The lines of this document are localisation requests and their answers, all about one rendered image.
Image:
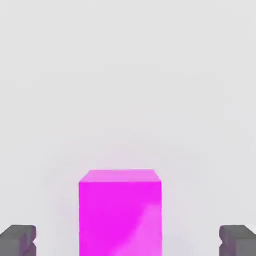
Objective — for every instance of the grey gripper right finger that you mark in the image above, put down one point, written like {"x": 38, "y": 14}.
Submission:
{"x": 238, "y": 242}

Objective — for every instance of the small magenta cube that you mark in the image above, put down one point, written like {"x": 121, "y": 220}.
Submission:
{"x": 120, "y": 216}

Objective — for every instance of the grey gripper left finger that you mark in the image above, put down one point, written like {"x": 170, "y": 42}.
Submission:
{"x": 16, "y": 242}

